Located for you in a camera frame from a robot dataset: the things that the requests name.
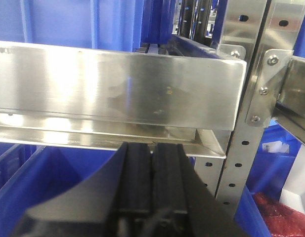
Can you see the blue bin upper left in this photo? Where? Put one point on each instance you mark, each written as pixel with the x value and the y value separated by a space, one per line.
pixel 98 24

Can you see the steel perforated upright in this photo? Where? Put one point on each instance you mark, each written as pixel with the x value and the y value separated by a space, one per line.
pixel 239 23
pixel 275 50

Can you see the steel shelf beam left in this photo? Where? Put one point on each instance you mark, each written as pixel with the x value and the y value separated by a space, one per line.
pixel 80 97

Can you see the red plastic packet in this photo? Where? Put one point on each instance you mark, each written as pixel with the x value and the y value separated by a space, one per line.
pixel 281 220

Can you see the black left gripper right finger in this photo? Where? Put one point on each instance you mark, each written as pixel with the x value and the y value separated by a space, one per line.
pixel 182 204

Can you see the blue plastic bin lower left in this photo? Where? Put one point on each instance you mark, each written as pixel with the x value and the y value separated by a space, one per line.
pixel 48 172

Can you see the blue plastic bin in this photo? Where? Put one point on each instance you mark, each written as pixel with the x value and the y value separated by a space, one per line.
pixel 48 172
pixel 273 161

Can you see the white curved plastic sheet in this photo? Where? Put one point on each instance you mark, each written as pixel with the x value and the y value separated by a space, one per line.
pixel 293 191

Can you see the steel shelf beam right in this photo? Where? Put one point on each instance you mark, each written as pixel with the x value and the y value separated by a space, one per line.
pixel 290 107

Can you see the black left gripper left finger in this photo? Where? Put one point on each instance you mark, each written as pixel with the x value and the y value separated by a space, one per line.
pixel 115 201

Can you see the steel perforated right upright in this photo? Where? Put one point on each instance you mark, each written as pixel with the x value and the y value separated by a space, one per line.
pixel 275 50

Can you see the steel perforated left upright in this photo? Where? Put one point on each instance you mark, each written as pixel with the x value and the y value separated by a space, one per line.
pixel 239 23

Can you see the blue plastic bin lower right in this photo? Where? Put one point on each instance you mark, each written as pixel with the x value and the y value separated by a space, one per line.
pixel 273 161

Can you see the steel shelf beam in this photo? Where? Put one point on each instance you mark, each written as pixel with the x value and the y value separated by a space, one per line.
pixel 80 97
pixel 290 107

